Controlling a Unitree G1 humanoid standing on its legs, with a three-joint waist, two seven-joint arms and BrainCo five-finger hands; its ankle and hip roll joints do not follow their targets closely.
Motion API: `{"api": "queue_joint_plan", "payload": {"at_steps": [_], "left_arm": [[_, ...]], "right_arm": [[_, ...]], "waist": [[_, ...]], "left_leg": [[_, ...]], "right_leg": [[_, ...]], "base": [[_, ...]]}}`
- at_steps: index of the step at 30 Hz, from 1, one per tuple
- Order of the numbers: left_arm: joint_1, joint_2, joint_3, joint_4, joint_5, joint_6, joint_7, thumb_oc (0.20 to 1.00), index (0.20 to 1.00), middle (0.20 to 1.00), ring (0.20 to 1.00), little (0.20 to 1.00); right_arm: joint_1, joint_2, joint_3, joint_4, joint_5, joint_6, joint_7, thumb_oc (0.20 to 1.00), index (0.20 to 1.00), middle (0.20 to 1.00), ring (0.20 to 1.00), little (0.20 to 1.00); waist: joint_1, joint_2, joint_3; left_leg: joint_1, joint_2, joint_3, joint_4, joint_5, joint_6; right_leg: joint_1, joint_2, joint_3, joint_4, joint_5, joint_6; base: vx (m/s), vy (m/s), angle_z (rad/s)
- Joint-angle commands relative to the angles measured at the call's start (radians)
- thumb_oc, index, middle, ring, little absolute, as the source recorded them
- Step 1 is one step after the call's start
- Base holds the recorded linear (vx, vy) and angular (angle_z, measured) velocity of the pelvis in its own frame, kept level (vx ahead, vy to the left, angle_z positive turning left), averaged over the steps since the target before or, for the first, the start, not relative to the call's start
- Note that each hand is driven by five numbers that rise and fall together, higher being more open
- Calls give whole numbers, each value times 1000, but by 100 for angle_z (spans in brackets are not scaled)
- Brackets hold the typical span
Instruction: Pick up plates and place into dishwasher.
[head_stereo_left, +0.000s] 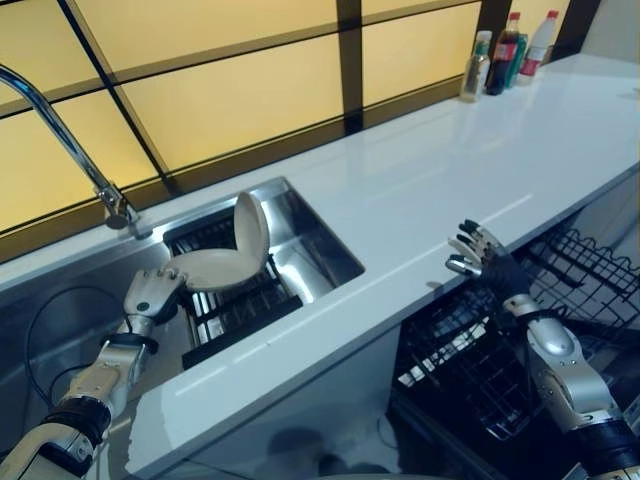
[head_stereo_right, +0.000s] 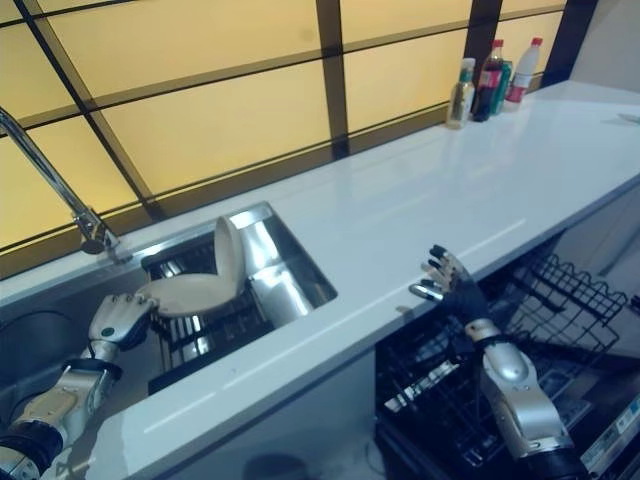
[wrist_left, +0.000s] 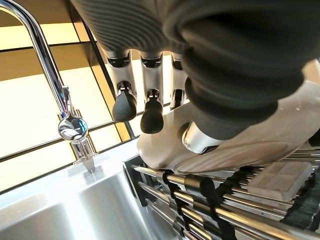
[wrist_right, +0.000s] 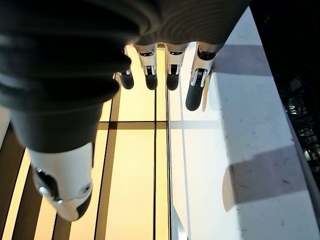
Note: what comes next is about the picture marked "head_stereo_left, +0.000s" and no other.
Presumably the chrome kitchen faucet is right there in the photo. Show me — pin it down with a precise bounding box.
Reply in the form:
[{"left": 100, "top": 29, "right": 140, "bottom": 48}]
[{"left": 0, "top": 64, "right": 153, "bottom": 239}]

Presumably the green glass bottle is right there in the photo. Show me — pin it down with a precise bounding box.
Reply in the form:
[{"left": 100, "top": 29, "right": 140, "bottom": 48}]
[{"left": 505, "top": 32, "right": 530, "bottom": 89}]

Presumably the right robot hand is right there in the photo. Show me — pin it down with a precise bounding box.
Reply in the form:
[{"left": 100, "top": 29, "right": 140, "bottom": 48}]
[{"left": 445, "top": 217, "right": 530, "bottom": 308}]

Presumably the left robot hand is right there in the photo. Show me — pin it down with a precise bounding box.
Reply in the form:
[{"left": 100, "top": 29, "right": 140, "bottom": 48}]
[{"left": 123, "top": 266, "right": 188, "bottom": 318}]

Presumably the dark soy sauce bottle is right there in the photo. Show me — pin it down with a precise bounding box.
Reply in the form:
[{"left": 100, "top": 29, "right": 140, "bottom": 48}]
[{"left": 484, "top": 11, "right": 522, "bottom": 96}]

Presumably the black dish drying rack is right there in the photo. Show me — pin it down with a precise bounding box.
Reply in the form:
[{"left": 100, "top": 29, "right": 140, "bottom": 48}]
[{"left": 164, "top": 209, "right": 304, "bottom": 370}]

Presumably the white red-capped bottle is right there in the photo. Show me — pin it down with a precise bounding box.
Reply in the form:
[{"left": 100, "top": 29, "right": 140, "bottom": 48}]
[{"left": 516, "top": 9, "right": 560, "bottom": 86}]

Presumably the cream round plate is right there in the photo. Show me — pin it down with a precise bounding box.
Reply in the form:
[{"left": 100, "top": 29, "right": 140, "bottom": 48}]
[
  {"left": 171, "top": 247, "right": 261, "bottom": 292},
  {"left": 233, "top": 190, "right": 271, "bottom": 266}
]

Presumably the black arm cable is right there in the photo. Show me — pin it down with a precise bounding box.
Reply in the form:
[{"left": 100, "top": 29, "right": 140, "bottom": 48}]
[{"left": 23, "top": 284, "right": 132, "bottom": 401}]

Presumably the clear oil bottle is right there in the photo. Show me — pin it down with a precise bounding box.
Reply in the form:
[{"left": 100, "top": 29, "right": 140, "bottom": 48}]
[{"left": 459, "top": 30, "right": 493, "bottom": 104}]

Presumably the black wire dishwasher rack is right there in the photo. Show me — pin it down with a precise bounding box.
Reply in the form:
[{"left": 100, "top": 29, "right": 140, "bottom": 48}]
[
  {"left": 519, "top": 227, "right": 640, "bottom": 321},
  {"left": 392, "top": 284, "right": 546, "bottom": 442}
]

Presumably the stainless steel sink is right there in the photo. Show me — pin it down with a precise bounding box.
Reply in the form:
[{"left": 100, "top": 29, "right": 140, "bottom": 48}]
[{"left": 0, "top": 175, "right": 366, "bottom": 401}]

